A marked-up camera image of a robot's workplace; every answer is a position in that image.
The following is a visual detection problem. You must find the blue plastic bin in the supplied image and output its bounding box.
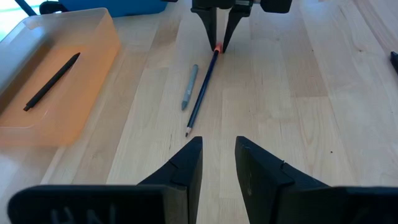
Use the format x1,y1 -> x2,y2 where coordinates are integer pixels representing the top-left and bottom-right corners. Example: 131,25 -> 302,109
58,0 -> 169,19

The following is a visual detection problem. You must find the dark blue pencil orange eraser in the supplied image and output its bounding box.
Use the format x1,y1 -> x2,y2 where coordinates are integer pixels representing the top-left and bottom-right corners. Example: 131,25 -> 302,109
185,43 -> 223,138

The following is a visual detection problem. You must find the grey crayon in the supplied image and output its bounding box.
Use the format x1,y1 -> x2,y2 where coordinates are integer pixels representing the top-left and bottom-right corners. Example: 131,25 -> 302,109
180,63 -> 200,111

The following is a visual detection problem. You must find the orange translucent plastic bin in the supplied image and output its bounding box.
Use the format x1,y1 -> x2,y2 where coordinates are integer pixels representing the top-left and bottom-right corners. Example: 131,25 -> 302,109
0,7 -> 122,147

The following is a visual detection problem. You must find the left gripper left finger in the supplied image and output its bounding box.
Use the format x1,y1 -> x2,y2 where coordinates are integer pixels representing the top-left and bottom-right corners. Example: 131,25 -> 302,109
7,136 -> 203,224

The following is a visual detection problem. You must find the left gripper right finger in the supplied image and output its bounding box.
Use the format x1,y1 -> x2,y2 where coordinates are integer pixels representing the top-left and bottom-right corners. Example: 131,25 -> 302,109
235,136 -> 398,224

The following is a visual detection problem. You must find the plain black pen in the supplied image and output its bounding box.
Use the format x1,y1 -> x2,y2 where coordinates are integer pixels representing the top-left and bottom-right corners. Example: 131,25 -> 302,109
22,52 -> 81,113

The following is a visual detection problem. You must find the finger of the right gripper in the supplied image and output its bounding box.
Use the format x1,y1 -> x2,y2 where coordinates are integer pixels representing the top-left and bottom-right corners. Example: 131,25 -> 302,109
190,6 -> 218,52
221,5 -> 251,54

